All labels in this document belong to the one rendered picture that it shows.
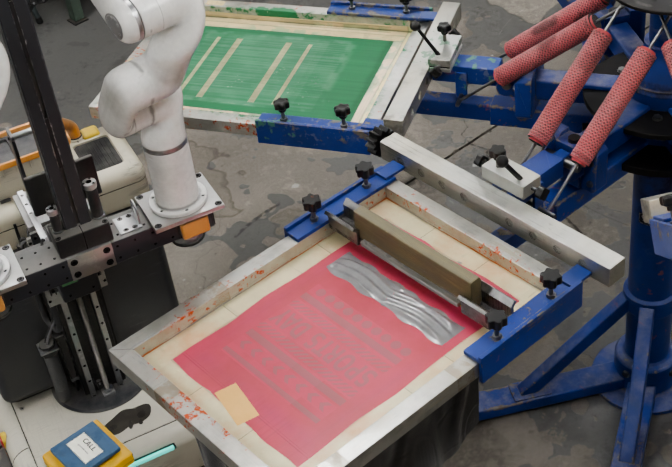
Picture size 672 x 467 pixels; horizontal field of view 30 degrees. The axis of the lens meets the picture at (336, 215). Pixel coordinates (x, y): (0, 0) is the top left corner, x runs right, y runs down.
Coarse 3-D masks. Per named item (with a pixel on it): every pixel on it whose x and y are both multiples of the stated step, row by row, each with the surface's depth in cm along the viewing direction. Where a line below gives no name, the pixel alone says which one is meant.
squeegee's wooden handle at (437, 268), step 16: (368, 224) 271; (384, 224) 269; (368, 240) 275; (384, 240) 269; (400, 240) 264; (416, 240) 264; (400, 256) 267; (416, 256) 262; (432, 256) 259; (432, 272) 260; (448, 272) 256; (464, 272) 254; (448, 288) 259; (464, 288) 254; (480, 288) 254
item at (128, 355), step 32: (384, 192) 291; (416, 192) 288; (448, 224) 278; (256, 256) 276; (288, 256) 278; (512, 256) 267; (224, 288) 269; (544, 288) 261; (160, 320) 263; (192, 320) 266; (128, 352) 257; (160, 384) 249; (448, 384) 240; (192, 416) 241; (384, 416) 236; (416, 416) 237; (224, 448) 234; (352, 448) 231; (384, 448) 234
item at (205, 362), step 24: (384, 264) 275; (288, 288) 272; (336, 288) 270; (264, 312) 267; (360, 312) 264; (216, 336) 263; (192, 360) 258; (216, 360) 257; (216, 384) 252; (240, 384) 251
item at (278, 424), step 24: (408, 288) 268; (384, 312) 263; (456, 312) 260; (408, 336) 257; (456, 336) 255; (408, 360) 251; (432, 360) 251; (384, 384) 247; (264, 408) 245; (288, 408) 245; (360, 408) 243; (264, 432) 241; (288, 432) 240; (312, 432) 239; (336, 432) 239; (288, 456) 235
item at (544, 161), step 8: (544, 152) 286; (528, 160) 284; (536, 160) 284; (544, 160) 283; (552, 160) 283; (560, 160) 283; (528, 168) 282; (536, 168) 281; (544, 168) 281; (552, 168) 281; (560, 168) 284; (544, 176) 281; (552, 176) 283; (560, 176) 285; (544, 184) 282; (520, 200) 278; (528, 200) 281
